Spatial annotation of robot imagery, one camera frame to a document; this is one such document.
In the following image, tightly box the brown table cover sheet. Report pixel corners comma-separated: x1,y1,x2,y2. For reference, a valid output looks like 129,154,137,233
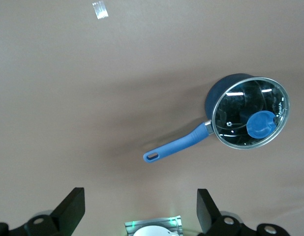
0,0,304,236

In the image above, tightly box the small clear tape piece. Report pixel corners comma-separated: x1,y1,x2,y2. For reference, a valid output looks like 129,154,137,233
92,0,109,20

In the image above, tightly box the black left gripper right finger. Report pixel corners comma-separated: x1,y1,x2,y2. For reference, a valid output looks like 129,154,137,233
196,188,292,236

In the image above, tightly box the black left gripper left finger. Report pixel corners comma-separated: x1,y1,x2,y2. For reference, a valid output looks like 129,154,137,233
0,187,86,236

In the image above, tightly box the glass lid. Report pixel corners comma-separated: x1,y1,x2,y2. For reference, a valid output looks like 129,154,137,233
212,76,291,150

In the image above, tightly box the dark blue pot, blue handle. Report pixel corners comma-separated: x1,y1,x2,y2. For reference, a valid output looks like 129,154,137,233
143,73,289,164

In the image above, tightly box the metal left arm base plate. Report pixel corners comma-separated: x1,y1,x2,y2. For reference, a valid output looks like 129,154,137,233
124,215,183,236

